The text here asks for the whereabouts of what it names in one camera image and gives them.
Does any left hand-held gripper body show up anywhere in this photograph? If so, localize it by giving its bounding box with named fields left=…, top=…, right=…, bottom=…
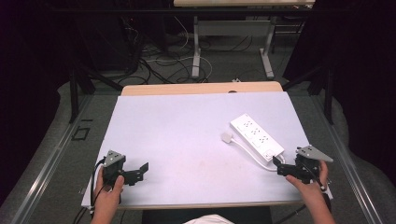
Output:
left=102, top=149, right=127, bottom=188

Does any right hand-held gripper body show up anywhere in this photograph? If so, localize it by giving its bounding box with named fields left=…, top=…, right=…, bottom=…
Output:
left=293, top=145, right=334, bottom=185

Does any white power strip cable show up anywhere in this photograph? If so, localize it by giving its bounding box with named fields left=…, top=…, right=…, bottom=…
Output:
left=231, top=137, right=286, bottom=173

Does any white power strip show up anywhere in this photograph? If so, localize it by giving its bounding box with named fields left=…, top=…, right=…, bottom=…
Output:
left=229, top=113, right=286, bottom=162

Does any white power plug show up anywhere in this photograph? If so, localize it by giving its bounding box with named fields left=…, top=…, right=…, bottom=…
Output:
left=220, top=132, right=234, bottom=145

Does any person's right hand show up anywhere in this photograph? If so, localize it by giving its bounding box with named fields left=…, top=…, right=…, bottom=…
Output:
left=285, top=160, right=330, bottom=204

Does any person's left hand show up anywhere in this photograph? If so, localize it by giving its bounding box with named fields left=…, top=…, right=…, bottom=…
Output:
left=92, top=169, right=125, bottom=216

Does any white table cover sheet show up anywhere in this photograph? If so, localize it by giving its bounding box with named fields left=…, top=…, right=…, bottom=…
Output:
left=81, top=91, right=333, bottom=208

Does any black seat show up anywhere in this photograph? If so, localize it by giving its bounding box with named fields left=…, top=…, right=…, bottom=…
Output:
left=141, top=205, right=274, bottom=224

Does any black metal stand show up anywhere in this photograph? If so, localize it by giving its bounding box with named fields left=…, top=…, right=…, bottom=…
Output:
left=281, top=64, right=336, bottom=126
left=68, top=64, right=124, bottom=124

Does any person's white clothing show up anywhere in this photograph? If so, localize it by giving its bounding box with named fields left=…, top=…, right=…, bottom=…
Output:
left=182, top=213, right=235, bottom=224

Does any wooden table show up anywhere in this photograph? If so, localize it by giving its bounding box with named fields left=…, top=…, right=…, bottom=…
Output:
left=81, top=80, right=334, bottom=211

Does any white desk with metal legs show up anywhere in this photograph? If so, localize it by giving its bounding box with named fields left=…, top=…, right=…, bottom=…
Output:
left=173, top=0, right=317, bottom=80

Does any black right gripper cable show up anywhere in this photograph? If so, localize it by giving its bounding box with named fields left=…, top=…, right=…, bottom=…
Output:
left=274, top=161, right=332, bottom=224

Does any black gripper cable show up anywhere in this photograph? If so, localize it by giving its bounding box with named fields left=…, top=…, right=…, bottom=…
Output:
left=274, top=161, right=332, bottom=224
left=72, top=158, right=107, bottom=224

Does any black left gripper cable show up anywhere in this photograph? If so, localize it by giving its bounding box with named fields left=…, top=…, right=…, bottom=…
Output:
left=72, top=158, right=107, bottom=224

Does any metal floor rail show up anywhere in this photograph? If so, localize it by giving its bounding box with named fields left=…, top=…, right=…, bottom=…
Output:
left=309, top=95, right=385, bottom=224
left=10, top=94, right=95, bottom=224

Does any tangle of black floor cables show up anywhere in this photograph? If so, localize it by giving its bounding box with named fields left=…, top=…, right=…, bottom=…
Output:
left=122, top=15, right=254, bottom=86

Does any white floor cable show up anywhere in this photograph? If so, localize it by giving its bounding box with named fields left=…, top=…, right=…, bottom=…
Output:
left=145, top=16, right=215, bottom=84

